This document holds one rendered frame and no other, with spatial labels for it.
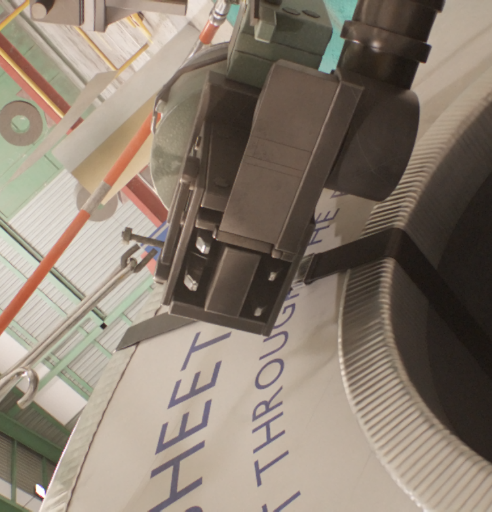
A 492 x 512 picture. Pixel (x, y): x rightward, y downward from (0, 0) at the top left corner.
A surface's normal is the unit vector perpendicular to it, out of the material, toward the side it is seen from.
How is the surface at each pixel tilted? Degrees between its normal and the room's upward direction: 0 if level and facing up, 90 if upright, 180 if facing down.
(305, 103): 65
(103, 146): 90
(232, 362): 90
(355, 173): 56
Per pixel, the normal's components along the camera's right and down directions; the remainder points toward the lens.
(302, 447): -0.63, -0.68
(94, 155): 0.10, 0.04
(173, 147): 0.00, 0.56
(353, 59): -0.67, 0.04
